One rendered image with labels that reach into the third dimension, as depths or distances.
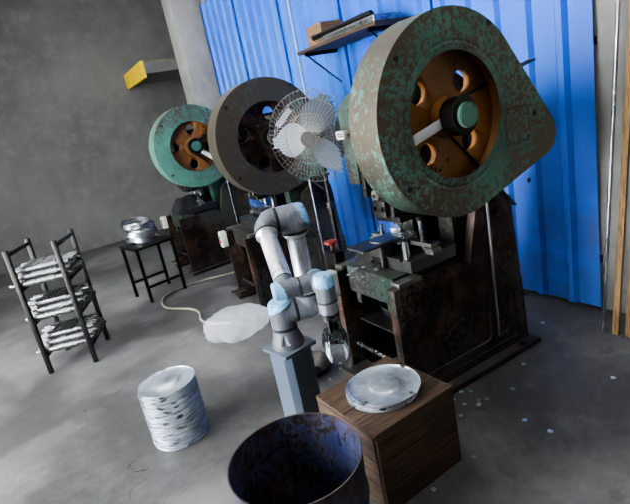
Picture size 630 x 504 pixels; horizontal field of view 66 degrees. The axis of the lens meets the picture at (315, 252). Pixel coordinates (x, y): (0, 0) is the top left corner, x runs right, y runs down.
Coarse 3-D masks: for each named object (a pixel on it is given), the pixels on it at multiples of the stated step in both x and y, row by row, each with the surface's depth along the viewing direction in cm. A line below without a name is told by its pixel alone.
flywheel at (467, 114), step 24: (432, 72) 196; (480, 72) 209; (432, 96) 198; (456, 96) 192; (480, 96) 211; (432, 120) 198; (456, 120) 191; (480, 120) 213; (432, 144) 202; (456, 144) 208; (480, 144) 216; (432, 168) 204; (456, 168) 211
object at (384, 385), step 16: (368, 368) 208; (384, 368) 206; (352, 384) 200; (368, 384) 197; (384, 384) 194; (400, 384) 193; (416, 384) 191; (368, 400) 187; (384, 400) 185; (400, 400) 183
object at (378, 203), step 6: (372, 192) 246; (372, 198) 247; (378, 198) 244; (378, 204) 241; (384, 204) 238; (372, 210) 245; (378, 210) 243; (384, 210) 238; (390, 210) 240; (396, 210) 239; (378, 216) 245; (384, 216) 240; (390, 216) 241; (396, 216) 239
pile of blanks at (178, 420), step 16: (192, 384) 244; (144, 400) 236; (160, 400) 234; (176, 400) 237; (192, 400) 243; (160, 416) 237; (176, 416) 239; (192, 416) 243; (160, 432) 240; (176, 432) 240; (192, 432) 245; (160, 448) 244; (176, 448) 242
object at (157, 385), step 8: (168, 368) 261; (176, 368) 260; (184, 368) 258; (192, 368) 255; (152, 376) 256; (160, 376) 254; (168, 376) 251; (176, 376) 250; (184, 376) 249; (192, 376) 248; (144, 384) 249; (152, 384) 248; (160, 384) 245; (168, 384) 243; (176, 384) 243; (184, 384) 241; (144, 392) 242; (152, 392) 240; (160, 392) 238
